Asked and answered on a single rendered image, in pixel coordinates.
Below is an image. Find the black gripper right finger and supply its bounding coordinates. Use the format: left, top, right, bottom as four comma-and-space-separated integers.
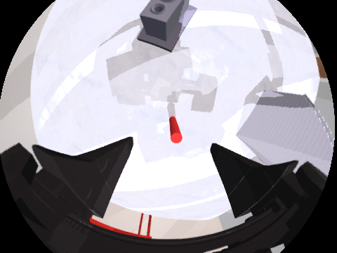
210, 143, 298, 219

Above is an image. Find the red peg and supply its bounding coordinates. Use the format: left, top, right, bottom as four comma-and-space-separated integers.
169, 116, 182, 143

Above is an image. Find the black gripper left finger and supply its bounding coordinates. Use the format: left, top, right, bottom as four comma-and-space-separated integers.
32, 137, 134, 219

